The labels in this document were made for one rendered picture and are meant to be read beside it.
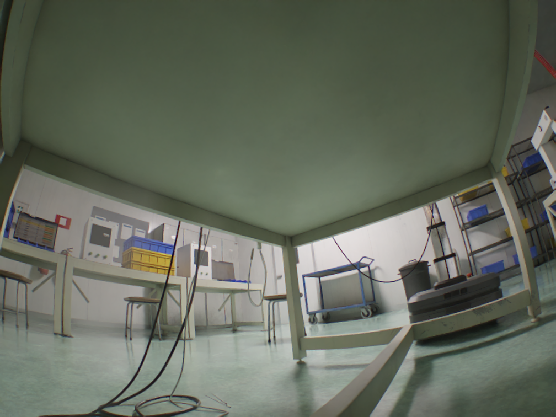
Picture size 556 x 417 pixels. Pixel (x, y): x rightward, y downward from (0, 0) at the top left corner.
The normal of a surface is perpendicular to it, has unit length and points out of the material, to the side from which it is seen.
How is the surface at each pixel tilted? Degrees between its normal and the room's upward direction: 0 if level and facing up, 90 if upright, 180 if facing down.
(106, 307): 90
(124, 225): 90
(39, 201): 90
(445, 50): 180
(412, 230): 90
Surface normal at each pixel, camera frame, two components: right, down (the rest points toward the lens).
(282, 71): 0.10, 0.91
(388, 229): -0.61, -0.27
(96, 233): 0.79, -0.32
